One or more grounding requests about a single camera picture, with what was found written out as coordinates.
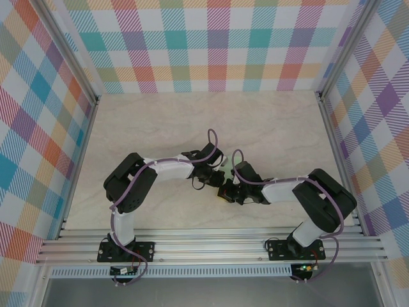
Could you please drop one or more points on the light green paper sheet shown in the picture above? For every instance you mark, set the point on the light green paper sheet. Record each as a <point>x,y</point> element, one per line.
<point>227,168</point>

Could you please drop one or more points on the grey metal shelf panel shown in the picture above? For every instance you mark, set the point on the grey metal shelf panel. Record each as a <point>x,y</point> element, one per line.
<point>207,292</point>

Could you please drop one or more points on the aluminium side rail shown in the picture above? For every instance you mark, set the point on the aluminium side rail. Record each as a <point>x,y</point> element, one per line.
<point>80,163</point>
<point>339,160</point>

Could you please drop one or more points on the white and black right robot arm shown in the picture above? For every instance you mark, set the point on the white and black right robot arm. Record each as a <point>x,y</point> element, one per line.
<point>281,193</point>

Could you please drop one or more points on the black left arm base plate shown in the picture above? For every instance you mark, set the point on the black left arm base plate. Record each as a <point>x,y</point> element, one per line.
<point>145,251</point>

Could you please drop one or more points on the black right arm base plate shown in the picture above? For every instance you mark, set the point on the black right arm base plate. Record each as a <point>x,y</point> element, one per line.
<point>278,249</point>

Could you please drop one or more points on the circuit board with green light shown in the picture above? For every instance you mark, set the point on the circuit board with green light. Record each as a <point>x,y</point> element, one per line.
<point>305,267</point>

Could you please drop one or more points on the small dark circuit board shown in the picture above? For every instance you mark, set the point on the small dark circuit board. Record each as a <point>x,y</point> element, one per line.
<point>123,272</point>

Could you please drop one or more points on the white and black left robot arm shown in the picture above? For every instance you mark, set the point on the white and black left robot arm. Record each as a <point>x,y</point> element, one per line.
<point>169,168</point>

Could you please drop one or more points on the aluminium mounting rail frame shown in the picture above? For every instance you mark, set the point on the aluminium mounting rail frame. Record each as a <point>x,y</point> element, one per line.
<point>207,246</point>

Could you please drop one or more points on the aluminium corner post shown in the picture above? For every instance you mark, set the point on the aluminium corner post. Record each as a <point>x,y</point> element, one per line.
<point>343,48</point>
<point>71,52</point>

